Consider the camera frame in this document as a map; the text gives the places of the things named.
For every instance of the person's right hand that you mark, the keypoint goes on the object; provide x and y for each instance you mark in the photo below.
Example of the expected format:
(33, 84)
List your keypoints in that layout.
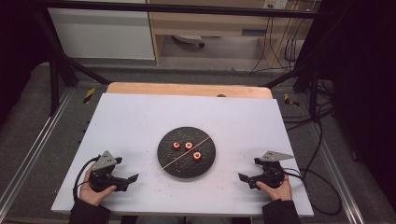
(280, 193)

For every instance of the wooden table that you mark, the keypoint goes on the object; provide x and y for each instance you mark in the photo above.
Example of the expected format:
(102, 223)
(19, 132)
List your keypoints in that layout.
(186, 90)

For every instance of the white board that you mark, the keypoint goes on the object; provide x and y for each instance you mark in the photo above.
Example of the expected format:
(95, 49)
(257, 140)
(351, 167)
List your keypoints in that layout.
(130, 124)

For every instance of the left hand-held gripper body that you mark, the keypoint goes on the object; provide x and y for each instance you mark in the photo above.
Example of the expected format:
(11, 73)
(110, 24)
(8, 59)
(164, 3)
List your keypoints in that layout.
(102, 177)

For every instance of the grey wheeled foot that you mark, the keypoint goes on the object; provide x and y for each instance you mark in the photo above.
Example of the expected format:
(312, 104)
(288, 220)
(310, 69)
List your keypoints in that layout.
(188, 39)

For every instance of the black round plate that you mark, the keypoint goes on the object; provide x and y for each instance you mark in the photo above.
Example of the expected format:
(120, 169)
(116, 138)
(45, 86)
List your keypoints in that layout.
(186, 168)

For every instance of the aluminium rail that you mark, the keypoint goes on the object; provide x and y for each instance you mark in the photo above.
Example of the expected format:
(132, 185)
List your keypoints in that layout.
(336, 174)
(34, 143)

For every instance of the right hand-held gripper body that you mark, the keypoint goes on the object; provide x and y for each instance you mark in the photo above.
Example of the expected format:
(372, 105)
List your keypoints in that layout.
(271, 174)

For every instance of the red fruit piece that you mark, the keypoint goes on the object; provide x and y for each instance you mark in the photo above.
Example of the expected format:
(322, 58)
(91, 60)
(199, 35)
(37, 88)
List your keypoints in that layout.
(176, 145)
(188, 145)
(196, 156)

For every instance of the black curtain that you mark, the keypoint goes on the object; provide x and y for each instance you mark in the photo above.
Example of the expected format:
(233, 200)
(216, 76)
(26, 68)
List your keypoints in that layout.
(18, 46)
(364, 77)

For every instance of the white power strip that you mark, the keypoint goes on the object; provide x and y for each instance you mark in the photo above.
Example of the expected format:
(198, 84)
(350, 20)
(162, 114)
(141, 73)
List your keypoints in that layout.
(275, 3)

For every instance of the light wooden desk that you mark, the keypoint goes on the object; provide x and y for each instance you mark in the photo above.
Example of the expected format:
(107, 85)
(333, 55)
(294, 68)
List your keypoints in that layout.
(202, 23)

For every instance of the white cabinet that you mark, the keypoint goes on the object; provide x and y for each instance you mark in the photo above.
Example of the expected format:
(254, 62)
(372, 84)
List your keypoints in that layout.
(99, 34)

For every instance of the black metal frame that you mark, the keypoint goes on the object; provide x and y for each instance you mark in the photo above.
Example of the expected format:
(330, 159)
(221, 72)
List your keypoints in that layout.
(186, 8)

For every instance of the person's left hand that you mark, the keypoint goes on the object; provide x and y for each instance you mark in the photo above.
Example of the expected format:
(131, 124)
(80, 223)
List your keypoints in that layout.
(90, 194)

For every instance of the thin wooden skewer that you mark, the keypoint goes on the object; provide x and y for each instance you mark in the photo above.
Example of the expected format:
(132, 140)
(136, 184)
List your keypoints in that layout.
(174, 161)

